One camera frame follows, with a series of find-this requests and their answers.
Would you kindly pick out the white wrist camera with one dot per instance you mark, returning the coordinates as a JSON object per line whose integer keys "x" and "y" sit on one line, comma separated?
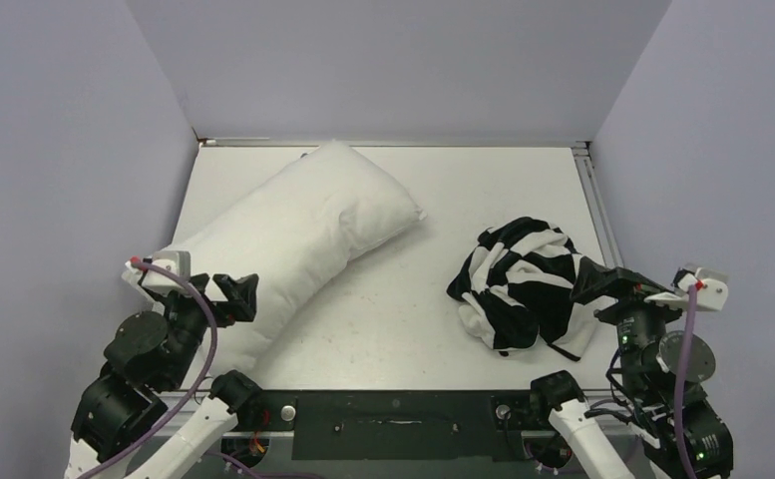
{"x": 157, "y": 276}
{"x": 694, "y": 287}

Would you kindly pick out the black and white checkered pillowcase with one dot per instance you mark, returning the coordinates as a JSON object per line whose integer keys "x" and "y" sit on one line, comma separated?
{"x": 515, "y": 289}

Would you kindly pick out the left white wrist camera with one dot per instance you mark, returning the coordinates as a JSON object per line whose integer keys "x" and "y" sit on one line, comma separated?
{"x": 157, "y": 276}

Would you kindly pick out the aluminium frame rail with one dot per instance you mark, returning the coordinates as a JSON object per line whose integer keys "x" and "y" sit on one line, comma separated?
{"x": 385, "y": 322}

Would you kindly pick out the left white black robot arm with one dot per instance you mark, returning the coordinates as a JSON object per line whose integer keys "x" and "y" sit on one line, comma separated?
{"x": 154, "y": 366}

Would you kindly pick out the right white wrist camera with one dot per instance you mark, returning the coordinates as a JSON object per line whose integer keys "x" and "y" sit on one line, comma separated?
{"x": 694, "y": 287}

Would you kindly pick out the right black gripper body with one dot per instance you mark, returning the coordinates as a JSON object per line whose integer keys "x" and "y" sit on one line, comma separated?
{"x": 637, "y": 318}

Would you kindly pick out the white pillow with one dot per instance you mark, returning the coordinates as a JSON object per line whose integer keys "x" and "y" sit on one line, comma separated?
{"x": 297, "y": 231}

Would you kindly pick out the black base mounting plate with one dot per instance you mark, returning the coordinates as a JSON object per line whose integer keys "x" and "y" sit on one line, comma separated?
{"x": 399, "y": 424}

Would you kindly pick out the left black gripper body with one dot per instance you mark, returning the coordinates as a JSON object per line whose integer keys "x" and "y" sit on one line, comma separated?
{"x": 188, "y": 311}

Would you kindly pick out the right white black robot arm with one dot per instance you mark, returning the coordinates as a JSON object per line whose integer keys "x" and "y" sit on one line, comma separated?
{"x": 657, "y": 372}

